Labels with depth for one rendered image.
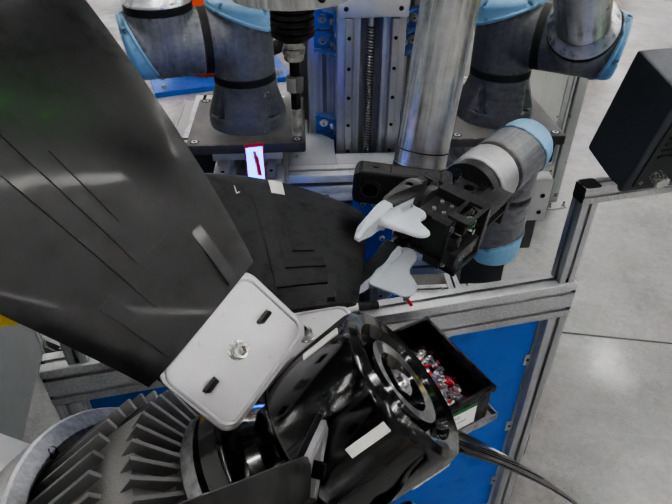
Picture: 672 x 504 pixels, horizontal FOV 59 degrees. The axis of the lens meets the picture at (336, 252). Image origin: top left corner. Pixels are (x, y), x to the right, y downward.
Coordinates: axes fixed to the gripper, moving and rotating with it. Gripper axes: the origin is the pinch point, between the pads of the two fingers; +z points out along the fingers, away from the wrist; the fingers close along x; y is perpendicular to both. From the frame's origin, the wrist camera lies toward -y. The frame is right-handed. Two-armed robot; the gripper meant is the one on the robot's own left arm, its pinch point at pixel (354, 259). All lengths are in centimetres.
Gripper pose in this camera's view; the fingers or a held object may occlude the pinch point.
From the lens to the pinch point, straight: 58.8
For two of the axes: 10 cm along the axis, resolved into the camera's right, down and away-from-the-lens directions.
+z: -6.4, 4.7, -6.1
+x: -0.8, 7.5, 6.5
